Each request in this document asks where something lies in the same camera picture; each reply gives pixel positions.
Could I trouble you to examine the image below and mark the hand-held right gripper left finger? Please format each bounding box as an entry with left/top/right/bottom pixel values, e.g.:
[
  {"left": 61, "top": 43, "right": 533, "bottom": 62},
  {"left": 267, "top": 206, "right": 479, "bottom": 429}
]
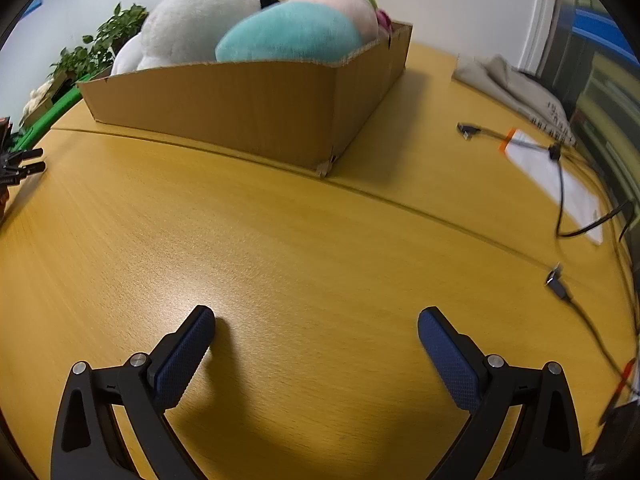
[{"left": 50, "top": 305, "right": 217, "bottom": 480}]

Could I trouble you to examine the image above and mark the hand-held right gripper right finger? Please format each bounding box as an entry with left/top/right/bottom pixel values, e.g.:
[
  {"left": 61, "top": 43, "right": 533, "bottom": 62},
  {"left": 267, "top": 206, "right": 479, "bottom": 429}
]
[{"left": 417, "top": 306, "right": 586, "bottom": 480}]

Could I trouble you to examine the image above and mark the brown cardboard box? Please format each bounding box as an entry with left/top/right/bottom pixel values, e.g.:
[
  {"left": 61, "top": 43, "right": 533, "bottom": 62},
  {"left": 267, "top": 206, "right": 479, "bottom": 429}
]
[{"left": 76, "top": 20, "right": 414, "bottom": 179}]

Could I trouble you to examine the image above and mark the white plush toy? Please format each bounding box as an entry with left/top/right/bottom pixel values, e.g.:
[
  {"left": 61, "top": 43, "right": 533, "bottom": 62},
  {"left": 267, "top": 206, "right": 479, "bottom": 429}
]
[{"left": 110, "top": 0, "right": 282, "bottom": 76}]

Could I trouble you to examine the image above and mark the pink pig plush toy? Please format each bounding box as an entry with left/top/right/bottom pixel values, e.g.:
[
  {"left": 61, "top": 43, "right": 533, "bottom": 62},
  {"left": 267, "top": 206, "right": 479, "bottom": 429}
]
[{"left": 215, "top": 0, "right": 381, "bottom": 64}]

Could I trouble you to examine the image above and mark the green ledge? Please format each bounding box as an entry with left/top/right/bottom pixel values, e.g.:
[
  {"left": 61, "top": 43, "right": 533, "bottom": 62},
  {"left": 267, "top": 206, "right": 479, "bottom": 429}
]
[{"left": 21, "top": 87, "right": 84, "bottom": 137}]

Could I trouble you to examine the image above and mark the green potted plant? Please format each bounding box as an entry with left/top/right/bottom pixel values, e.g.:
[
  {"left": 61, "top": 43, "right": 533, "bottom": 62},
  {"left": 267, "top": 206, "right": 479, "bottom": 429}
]
[{"left": 47, "top": 4, "right": 150, "bottom": 88}]

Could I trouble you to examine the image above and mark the white paper sheet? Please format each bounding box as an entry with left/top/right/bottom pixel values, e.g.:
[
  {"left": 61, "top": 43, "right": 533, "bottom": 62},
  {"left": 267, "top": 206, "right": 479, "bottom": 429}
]
[{"left": 500, "top": 129, "right": 605, "bottom": 246}]

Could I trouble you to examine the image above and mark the grey printed cloth bag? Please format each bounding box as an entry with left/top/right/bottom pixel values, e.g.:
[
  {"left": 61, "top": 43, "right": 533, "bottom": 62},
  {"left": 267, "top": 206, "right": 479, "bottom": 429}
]
[{"left": 452, "top": 54, "right": 579, "bottom": 149}]

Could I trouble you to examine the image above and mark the glass partition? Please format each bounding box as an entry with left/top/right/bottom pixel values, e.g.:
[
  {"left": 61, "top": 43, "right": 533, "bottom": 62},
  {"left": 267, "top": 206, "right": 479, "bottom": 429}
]
[{"left": 540, "top": 0, "right": 640, "bottom": 311}]

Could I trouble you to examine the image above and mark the magenta plush toy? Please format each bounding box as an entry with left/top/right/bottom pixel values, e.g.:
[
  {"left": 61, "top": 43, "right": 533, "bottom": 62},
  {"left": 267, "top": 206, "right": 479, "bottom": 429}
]
[{"left": 374, "top": 9, "right": 397, "bottom": 37}]

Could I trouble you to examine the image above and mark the blue window banner strip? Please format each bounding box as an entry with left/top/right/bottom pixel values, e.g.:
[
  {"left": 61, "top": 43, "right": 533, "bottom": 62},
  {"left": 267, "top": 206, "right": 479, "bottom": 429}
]
[{"left": 570, "top": 6, "right": 619, "bottom": 39}]

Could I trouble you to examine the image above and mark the cable with silver connector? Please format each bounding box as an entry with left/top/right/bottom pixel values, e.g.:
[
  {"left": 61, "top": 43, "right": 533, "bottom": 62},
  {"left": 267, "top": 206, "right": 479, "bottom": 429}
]
[{"left": 545, "top": 262, "right": 637, "bottom": 386}]

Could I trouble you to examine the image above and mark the black looped cable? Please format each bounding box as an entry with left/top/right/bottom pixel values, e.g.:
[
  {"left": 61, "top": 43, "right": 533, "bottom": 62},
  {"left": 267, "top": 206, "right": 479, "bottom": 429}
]
[{"left": 547, "top": 146, "right": 634, "bottom": 239}]

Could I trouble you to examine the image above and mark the black cable with plug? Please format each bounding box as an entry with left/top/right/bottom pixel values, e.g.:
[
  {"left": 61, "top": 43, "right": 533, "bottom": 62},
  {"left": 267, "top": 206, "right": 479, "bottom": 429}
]
[{"left": 457, "top": 122, "right": 561, "bottom": 162}]

